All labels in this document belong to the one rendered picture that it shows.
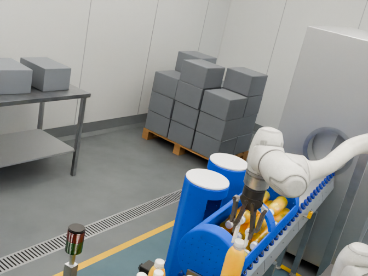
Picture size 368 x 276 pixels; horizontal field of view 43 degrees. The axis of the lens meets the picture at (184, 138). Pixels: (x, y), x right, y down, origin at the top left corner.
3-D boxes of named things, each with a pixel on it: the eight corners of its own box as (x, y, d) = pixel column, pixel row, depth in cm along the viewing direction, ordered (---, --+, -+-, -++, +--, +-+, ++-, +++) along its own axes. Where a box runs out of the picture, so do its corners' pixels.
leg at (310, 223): (297, 275, 401) (318, 211, 380) (294, 278, 396) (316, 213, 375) (290, 272, 403) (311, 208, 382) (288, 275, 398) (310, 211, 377)
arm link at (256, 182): (252, 162, 165) (248, 178, 167) (242, 169, 158) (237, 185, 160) (276, 172, 161) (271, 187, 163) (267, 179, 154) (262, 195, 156)
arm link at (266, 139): (240, 162, 163) (253, 179, 151) (251, 120, 157) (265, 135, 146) (268, 165, 166) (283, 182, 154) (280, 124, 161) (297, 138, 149)
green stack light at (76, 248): (85, 250, 177) (87, 239, 175) (73, 257, 171) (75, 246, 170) (73, 243, 179) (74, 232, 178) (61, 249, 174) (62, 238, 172)
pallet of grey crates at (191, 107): (246, 160, 633) (269, 75, 594) (212, 172, 571) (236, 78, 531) (178, 129, 697) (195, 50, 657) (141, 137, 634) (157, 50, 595)
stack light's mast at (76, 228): (83, 264, 179) (88, 228, 173) (72, 271, 173) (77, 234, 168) (71, 256, 181) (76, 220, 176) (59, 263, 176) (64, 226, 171)
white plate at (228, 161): (232, 151, 347) (231, 153, 348) (202, 153, 331) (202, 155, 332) (256, 168, 327) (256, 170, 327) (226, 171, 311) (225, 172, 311)
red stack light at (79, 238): (87, 239, 175) (88, 230, 174) (75, 246, 170) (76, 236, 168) (74, 232, 178) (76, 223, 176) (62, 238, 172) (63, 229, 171)
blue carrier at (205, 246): (293, 229, 270) (304, 184, 262) (230, 304, 197) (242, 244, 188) (248, 212, 283) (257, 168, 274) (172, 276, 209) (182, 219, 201)
